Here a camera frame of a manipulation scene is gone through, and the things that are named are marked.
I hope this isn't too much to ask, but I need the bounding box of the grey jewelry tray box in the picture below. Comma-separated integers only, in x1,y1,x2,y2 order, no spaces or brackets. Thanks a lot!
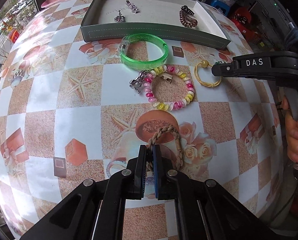
80,0,230,49

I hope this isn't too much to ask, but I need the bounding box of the patterned tablecloth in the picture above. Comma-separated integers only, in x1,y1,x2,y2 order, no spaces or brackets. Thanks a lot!
0,0,284,239

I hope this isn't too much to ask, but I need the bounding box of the black claw hair clip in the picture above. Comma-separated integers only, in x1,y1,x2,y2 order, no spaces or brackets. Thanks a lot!
181,5,195,16

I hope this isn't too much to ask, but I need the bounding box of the brown spiral hair tie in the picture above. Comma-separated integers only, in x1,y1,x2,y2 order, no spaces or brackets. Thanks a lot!
179,9,199,28

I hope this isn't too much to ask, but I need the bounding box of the green translucent bangle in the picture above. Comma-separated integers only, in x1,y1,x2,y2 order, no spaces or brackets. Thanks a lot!
118,33,169,71

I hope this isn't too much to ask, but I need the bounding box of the pink yellow spiral bracelet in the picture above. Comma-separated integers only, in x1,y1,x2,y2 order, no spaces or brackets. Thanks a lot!
141,64,196,112

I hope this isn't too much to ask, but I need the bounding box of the blue plastic stool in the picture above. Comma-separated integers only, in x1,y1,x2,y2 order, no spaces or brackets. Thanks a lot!
208,0,230,16

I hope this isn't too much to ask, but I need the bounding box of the red plastic stool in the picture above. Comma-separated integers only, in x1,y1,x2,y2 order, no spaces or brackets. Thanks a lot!
230,7,257,42

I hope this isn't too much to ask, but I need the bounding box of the purple star hair clip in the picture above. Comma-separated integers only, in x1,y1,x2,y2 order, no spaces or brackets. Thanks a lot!
125,0,140,14

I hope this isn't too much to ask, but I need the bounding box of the right hand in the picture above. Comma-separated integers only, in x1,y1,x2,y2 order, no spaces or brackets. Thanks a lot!
282,96,298,163

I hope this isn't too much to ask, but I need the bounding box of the braided beige rope bracelet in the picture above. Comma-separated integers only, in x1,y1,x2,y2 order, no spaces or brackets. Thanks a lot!
147,125,185,173

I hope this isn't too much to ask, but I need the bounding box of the yellow bead hair tie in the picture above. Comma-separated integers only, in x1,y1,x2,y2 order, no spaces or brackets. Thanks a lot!
194,60,223,88

